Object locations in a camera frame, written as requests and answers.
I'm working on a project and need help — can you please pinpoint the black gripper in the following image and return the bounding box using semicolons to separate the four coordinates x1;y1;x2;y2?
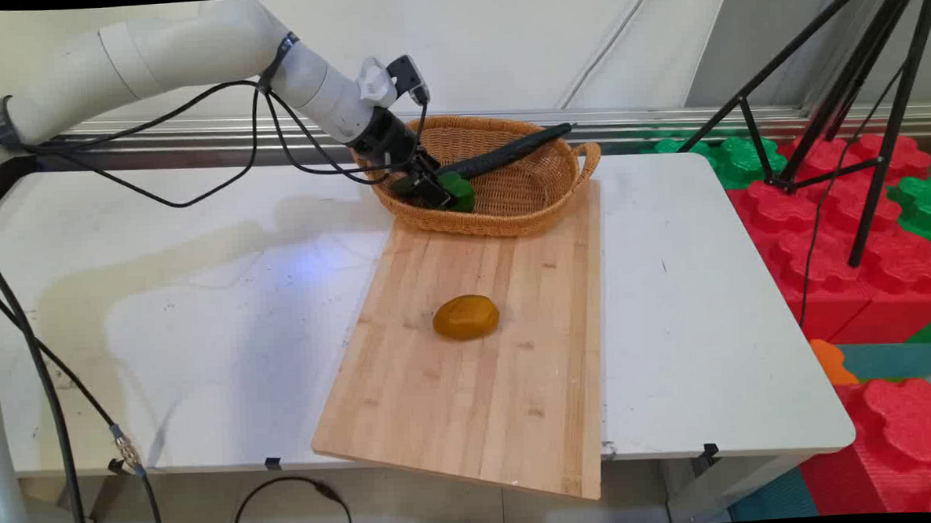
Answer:
346;105;456;214

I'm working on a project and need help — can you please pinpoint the green bell pepper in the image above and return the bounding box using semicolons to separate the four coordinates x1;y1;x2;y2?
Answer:
389;170;477;217

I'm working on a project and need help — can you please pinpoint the yellow-brown potato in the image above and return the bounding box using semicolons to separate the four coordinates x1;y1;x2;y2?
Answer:
432;293;502;343

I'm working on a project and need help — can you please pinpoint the dark green cucumber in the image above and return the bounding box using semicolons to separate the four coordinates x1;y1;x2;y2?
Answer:
433;122;580;182

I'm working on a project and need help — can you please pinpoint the woven wicker basket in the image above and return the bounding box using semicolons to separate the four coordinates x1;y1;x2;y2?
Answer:
349;108;607;245

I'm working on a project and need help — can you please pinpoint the bamboo cutting board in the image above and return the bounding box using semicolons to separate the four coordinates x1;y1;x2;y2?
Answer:
300;178;614;514

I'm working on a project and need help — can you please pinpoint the green foam block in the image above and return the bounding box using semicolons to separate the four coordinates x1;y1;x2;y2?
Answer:
886;174;931;261
639;132;790;194

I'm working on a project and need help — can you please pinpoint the large red foam block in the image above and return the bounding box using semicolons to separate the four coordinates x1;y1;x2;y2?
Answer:
724;130;931;351

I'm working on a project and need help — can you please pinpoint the white table leg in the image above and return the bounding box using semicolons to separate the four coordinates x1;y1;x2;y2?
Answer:
663;451;812;523

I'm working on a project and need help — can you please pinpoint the orange foam piece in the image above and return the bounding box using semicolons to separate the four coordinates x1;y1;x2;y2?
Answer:
810;337;861;387

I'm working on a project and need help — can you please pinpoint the black tripod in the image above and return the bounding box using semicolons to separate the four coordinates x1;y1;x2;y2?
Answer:
670;0;931;276

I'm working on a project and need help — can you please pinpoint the teal foam mat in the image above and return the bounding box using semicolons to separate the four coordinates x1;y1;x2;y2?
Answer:
834;340;931;384

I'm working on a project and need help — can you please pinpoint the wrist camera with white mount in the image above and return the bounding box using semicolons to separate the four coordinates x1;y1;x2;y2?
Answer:
356;53;432;110

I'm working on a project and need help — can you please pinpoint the aluminium window rail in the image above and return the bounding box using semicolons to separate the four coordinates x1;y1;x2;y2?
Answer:
35;86;931;176

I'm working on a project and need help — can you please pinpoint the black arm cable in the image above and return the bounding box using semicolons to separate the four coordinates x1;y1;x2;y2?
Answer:
0;68;434;217

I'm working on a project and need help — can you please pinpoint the black cable loop on floor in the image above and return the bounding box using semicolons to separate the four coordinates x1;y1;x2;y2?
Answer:
230;474;354;523

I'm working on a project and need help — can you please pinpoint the thin black tripod cable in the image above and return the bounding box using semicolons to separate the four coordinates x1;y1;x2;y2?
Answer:
787;61;917;330

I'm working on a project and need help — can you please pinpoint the black cable with metal connector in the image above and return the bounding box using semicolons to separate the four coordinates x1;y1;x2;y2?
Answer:
0;279;163;523

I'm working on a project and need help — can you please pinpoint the thick black cable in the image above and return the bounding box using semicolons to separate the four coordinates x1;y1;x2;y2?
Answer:
0;251;90;523

